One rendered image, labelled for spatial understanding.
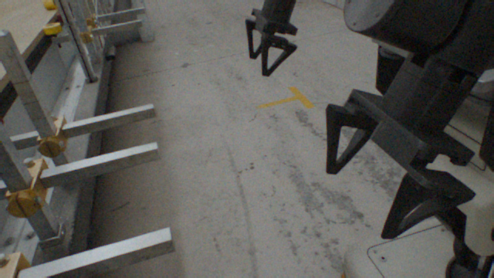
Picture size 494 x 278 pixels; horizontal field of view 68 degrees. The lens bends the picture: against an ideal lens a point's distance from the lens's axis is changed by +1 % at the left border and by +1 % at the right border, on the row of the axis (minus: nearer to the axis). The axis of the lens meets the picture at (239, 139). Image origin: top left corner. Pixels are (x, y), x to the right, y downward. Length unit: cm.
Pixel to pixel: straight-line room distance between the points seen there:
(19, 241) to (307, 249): 107
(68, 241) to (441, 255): 106
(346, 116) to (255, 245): 134
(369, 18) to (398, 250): 109
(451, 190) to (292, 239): 140
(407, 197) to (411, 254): 100
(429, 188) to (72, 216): 82
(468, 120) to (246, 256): 113
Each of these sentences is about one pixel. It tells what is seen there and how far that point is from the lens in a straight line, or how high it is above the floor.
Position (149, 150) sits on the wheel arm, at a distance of 82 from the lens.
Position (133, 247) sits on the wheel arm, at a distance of 65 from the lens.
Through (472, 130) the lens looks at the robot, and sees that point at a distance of 75.
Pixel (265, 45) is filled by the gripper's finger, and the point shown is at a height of 105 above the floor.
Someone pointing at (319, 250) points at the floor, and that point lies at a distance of 165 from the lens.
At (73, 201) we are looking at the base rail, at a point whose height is 70.
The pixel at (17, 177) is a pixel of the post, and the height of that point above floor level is 89.
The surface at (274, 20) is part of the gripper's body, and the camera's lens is 71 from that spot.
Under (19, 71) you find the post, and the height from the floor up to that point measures 101.
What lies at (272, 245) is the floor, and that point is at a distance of 167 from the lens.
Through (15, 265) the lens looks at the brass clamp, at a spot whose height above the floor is 83.
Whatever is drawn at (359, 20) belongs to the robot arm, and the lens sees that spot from 29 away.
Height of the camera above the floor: 126
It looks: 32 degrees down
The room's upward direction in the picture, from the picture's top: 9 degrees counter-clockwise
